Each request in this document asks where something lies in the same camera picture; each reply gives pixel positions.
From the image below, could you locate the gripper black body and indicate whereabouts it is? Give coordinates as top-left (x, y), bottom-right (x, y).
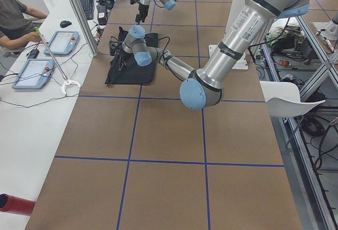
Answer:
top-left (113, 45), bottom-right (129, 61)
top-left (138, 3), bottom-right (149, 16)

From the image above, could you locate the black graphic t-shirt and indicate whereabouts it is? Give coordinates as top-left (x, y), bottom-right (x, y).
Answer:
top-left (105, 25), bottom-right (158, 85)

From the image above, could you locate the black box device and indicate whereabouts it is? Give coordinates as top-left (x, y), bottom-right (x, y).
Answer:
top-left (96, 5), bottom-right (108, 25)

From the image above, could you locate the black keyboard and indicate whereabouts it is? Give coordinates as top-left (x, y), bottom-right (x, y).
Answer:
top-left (79, 0), bottom-right (94, 20)

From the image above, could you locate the far blue teach pendant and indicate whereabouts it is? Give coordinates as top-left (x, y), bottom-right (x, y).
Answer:
top-left (48, 31), bottom-right (80, 56)

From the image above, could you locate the blue teach pendant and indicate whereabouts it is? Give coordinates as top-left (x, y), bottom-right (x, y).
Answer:
top-left (12, 59), bottom-right (54, 89)
top-left (48, 31), bottom-right (80, 56)

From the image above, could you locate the black computer mouse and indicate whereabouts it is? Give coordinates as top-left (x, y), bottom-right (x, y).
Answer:
top-left (60, 20), bottom-right (72, 28)

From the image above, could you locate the reacher grabber stick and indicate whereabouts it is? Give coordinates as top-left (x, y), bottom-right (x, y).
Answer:
top-left (34, 26), bottom-right (81, 95)

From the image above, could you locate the near blue teach pendant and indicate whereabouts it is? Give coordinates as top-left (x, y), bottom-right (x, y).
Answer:
top-left (12, 59), bottom-right (54, 89)

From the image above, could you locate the seated person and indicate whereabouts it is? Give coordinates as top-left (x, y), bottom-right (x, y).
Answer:
top-left (1, 0), bottom-right (47, 50)

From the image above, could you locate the pile of cloths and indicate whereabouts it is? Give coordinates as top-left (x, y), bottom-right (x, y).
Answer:
top-left (266, 23), bottom-right (305, 48)

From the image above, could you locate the white plastic chair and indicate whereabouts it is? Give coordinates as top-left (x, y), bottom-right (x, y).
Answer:
top-left (260, 81), bottom-right (325, 117)

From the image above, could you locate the red cylinder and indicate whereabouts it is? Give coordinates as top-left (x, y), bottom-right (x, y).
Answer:
top-left (1, 194), bottom-right (35, 216)

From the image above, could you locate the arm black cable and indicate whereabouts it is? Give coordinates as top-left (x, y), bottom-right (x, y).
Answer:
top-left (147, 36), bottom-right (185, 80)

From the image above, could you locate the aluminium frame post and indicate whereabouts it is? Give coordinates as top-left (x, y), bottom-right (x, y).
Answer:
top-left (69, 0), bottom-right (98, 57)

